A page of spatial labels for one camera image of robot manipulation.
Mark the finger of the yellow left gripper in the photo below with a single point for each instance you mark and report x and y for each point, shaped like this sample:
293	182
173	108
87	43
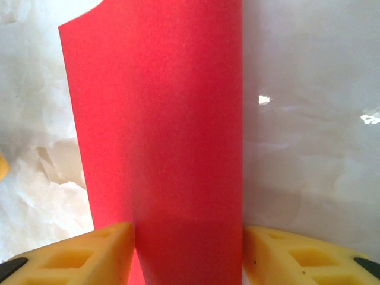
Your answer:
3	167

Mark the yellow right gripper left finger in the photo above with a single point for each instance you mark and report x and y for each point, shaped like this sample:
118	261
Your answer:
89	261

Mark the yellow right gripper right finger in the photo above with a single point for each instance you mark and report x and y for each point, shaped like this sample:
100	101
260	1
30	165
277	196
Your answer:
297	261

